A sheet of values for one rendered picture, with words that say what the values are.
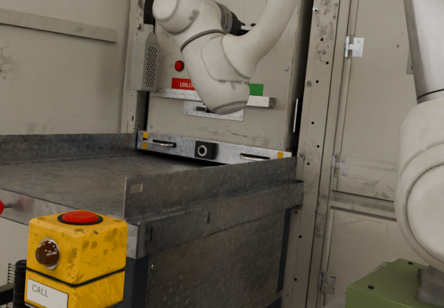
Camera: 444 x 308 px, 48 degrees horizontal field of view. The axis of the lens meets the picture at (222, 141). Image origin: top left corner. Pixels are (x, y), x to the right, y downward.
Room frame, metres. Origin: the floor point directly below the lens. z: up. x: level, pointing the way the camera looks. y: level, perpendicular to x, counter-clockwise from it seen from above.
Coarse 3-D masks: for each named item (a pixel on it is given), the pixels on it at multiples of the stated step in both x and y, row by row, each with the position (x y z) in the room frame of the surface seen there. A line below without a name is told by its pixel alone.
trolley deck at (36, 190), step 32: (96, 160) 1.40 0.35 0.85; (128, 160) 1.47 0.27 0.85; (160, 160) 1.53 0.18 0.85; (0, 192) 0.93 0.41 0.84; (32, 192) 0.91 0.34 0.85; (64, 192) 0.94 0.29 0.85; (96, 192) 0.97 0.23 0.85; (256, 192) 1.13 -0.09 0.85; (288, 192) 1.25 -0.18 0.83; (128, 224) 0.77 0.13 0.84; (160, 224) 0.80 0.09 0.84; (192, 224) 0.88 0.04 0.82; (224, 224) 0.98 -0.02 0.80; (128, 256) 0.77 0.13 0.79
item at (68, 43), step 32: (0, 0) 1.40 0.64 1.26; (32, 0) 1.46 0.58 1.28; (64, 0) 1.53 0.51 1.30; (96, 0) 1.60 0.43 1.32; (128, 0) 1.68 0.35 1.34; (0, 32) 1.40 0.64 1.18; (32, 32) 1.47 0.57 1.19; (64, 32) 1.51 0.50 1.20; (96, 32) 1.59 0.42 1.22; (0, 64) 1.41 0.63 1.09; (32, 64) 1.47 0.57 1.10; (64, 64) 1.54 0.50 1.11; (96, 64) 1.61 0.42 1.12; (128, 64) 1.66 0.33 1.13; (0, 96) 1.41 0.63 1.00; (32, 96) 1.47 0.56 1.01; (64, 96) 1.54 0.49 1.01; (96, 96) 1.62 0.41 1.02; (128, 96) 1.66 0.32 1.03; (0, 128) 1.41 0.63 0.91; (32, 128) 1.48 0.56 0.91; (64, 128) 1.55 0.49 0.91; (96, 128) 1.62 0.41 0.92
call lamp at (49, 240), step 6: (42, 240) 0.53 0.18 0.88; (48, 240) 0.52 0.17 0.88; (54, 240) 0.52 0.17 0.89; (42, 246) 0.51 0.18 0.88; (48, 246) 0.51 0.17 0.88; (54, 246) 0.52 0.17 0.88; (36, 252) 0.52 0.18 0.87; (42, 252) 0.51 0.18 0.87; (48, 252) 0.51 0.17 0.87; (54, 252) 0.51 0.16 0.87; (60, 252) 0.51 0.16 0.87; (36, 258) 0.52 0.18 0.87; (42, 258) 0.51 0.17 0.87; (48, 258) 0.51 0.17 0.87; (54, 258) 0.51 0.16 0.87; (60, 258) 0.51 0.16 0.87; (42, 264) 0.51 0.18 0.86; (48, 264) 0.51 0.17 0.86; (54, 264) 0.52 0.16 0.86
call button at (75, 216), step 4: (68, 212) 0.56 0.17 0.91; (72, 212) 0.56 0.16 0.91; (76, 212) 0.56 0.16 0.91; (80, 212) 0.57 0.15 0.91; (84, 212) 0.57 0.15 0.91; (88, 212) 0.57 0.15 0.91; (64, 216) 0.55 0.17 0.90; (68, 216) 0.54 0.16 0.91; (72, 216) 0.55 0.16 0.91; (76, 216) 0.55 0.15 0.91; (80, 216) 0.55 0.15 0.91; (84, 216) 0.55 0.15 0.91; (88, 216) 0.55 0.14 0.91; (92, 216) 0.55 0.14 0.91; (96, 216) 0.57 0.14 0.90; (68, 220) 0.54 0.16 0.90; (72, 220) 0.54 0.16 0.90; (76, 220) 0.54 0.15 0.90; (80, 220) 0.54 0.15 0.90; (84, 220) 0.54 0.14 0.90; (88, 220) 0.55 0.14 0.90; (92, 220) 0.55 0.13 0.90
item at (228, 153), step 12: (156, 132) 1.60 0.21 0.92; (180, 144) 1.54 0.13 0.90; (192, 144) 1.52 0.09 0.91; (216, 144) 1.47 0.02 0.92; (228, 144) 1.45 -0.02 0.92; (192, 156) 1.51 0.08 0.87; (216, 156) 1.47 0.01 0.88; (228, 156) 1.45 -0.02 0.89; (252, 156) 1.41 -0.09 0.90; (264, 156) 1.39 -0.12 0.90; (288, 156) 1.36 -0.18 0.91
